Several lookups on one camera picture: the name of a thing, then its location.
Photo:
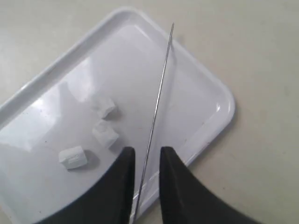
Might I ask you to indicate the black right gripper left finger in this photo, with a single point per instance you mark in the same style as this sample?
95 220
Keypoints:
108 201

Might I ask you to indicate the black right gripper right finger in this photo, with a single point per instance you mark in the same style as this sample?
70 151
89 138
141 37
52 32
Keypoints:
185 200

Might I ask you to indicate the white marshmallow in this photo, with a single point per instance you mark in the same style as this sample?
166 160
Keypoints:
72 158
104 134
103 106

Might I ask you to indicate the thin metal skewer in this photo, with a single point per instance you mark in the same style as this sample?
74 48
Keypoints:
153 125

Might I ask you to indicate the white plastic tray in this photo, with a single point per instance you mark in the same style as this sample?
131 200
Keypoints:
121 58

